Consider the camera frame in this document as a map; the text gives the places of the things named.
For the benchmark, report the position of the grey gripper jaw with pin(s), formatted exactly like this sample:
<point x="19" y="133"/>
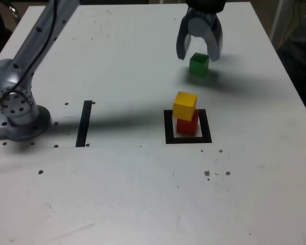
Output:
<point x="182" y="43"/>
<point x="215" y="40"/>

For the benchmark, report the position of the green cube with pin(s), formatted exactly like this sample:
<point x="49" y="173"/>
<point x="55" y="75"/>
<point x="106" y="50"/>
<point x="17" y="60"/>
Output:
<point x="199" y="66"/>

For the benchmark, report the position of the yellow cube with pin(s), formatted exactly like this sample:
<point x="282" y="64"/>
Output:
<point x="184" y="107"/>

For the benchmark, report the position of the red cube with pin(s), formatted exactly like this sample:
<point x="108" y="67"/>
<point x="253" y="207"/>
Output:
<point x="187" y="126"/>

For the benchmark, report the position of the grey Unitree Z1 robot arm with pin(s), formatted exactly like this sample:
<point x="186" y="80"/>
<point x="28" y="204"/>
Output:
<point x="38" y="43"/>

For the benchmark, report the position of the black tape square outline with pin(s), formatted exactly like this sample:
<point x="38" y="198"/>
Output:
<point x="168" y="127"/>

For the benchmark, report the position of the black tape strip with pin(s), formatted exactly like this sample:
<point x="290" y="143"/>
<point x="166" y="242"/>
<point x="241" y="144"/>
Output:
<point x="83" y="122"/>

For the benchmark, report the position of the chrome chair tube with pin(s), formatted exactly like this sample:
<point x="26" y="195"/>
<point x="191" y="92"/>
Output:
<point x="15" y="11"/>

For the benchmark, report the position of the white post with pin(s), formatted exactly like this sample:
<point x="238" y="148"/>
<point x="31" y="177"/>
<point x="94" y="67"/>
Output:
<point x="276" y="20"/>

